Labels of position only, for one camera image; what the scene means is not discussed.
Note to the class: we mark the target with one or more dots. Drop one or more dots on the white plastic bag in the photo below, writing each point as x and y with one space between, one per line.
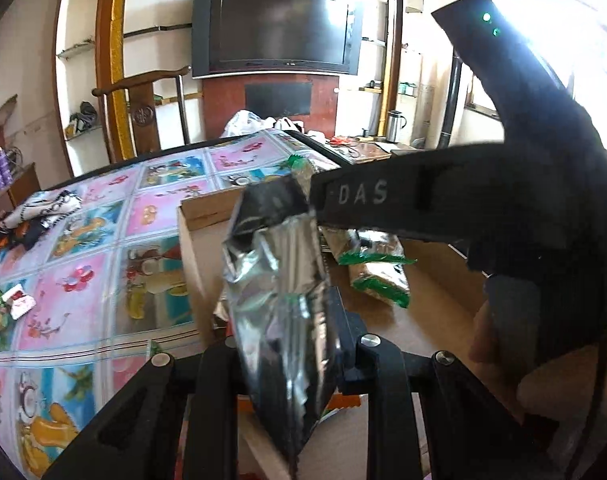
243 124
285 124

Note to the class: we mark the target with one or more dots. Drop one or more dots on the brown hanging bag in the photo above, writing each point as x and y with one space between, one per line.
1 110

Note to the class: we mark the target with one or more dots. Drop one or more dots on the orange cracker packet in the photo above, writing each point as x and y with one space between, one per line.
346 404

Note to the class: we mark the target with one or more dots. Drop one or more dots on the metal kettle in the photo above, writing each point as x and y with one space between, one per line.
396 127

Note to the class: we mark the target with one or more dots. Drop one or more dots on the brown side cabinet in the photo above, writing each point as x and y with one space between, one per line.
18 190

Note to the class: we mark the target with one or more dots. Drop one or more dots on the black white bundle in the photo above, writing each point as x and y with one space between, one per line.
86 117

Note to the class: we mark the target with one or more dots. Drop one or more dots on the golden arched frame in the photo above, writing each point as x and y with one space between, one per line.
114 60

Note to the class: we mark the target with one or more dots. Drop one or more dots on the printed fruit tablecloth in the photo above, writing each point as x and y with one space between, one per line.
73 285

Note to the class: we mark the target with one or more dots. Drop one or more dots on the black white patterned cloth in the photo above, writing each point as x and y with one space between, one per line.
48 207

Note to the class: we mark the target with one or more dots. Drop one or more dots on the person's right hand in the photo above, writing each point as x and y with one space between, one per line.
498 355

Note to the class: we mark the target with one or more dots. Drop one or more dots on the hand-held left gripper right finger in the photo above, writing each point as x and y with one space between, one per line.
351 360

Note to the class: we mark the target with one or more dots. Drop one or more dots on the silver foil packet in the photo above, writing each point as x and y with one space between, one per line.
283 310

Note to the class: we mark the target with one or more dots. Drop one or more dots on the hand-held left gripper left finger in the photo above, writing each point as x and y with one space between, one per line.
218 365

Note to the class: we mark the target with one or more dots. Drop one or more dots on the low wooden cabinet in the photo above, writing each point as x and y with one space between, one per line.
378 152

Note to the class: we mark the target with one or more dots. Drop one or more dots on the dark wall panel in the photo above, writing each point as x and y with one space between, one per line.
278 100

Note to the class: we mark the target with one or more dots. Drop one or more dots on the orange black cloth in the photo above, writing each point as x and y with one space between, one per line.
26 237

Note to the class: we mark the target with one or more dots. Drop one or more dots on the white red snack packet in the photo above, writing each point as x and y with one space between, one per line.
21 301

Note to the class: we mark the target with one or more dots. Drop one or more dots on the black stove pipe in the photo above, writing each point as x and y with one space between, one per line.
451 100

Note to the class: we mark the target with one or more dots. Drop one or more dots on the cardboard box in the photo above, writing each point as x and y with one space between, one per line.
433 280

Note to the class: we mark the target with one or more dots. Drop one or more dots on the black television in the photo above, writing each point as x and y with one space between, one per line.
278 25

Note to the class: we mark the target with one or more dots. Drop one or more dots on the wooden chair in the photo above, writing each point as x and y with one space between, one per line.
146 115

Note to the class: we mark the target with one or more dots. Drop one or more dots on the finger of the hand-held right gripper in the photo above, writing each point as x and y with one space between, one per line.
383 230

